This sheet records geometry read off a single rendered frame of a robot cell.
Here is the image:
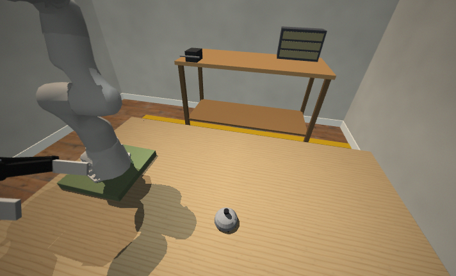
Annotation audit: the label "grey dome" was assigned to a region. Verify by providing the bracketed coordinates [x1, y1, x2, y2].
[215, 207, 238, 232]

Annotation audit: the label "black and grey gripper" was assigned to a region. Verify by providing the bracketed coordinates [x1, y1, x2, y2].
[0, 156, 89, 221]

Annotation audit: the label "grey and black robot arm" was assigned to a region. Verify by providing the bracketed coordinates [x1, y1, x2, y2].
[8, 0, 131, 183]

